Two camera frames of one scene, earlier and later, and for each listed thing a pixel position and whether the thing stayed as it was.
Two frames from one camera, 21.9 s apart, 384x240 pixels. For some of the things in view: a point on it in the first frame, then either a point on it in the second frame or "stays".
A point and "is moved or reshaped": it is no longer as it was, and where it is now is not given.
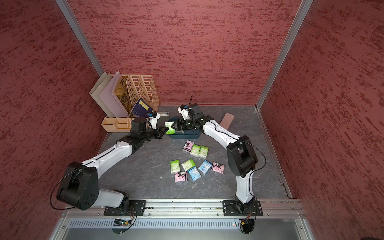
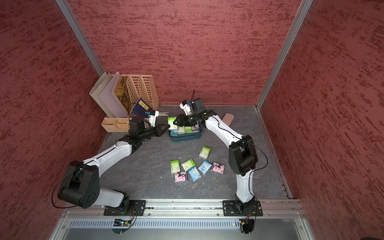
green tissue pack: x=195 y=150 → x=170 y=120
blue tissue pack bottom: x=194 y=173 stays
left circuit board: x=118 y=222 stays
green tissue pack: x=170 y=130 is moved or reshaped
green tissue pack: x=203 y=152 stays
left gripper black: x=160 y=133 stays
